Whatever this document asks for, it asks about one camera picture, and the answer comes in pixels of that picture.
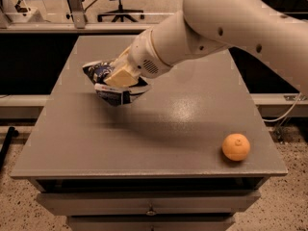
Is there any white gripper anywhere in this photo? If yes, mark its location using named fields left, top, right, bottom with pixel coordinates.
left=104, top=28, right=171, bottom=88

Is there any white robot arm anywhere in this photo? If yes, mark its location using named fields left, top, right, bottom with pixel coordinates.
left=104, top=0, right=308, bottom=93

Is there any blue potato chip bag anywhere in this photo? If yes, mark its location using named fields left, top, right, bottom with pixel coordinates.
left=83, top=61, right=151, bottom=107

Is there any orange fruit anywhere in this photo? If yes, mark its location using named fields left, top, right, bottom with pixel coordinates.
left=221, top=134, right=250, bottom=162

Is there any grey cabinet drawer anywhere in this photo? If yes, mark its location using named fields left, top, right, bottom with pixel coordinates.
left=37, top=191, right=261, bottom=216
left=67, top=216, right=234, bottom=231

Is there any metal frame post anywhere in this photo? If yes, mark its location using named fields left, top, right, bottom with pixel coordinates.
left=68, top=0, right=86, bottom=29

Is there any white box on floor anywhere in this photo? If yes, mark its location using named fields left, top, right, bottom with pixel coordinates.
left=6, top=7, right=43, bottom=23

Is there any black pole on floor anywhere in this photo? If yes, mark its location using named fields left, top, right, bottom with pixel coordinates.
left=0, top=126, right=19, bottom=169

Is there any grey cabinet upper drawer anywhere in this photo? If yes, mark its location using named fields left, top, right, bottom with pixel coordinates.
left=37, top=191, right=261, bottom=216

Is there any grey cabinet lower drawer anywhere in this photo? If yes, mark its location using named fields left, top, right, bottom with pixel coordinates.
left=67, top=216, right=234, bottom=231

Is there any white cable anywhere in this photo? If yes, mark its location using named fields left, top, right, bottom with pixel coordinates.
left=262, top=91, right=304, bottom=123

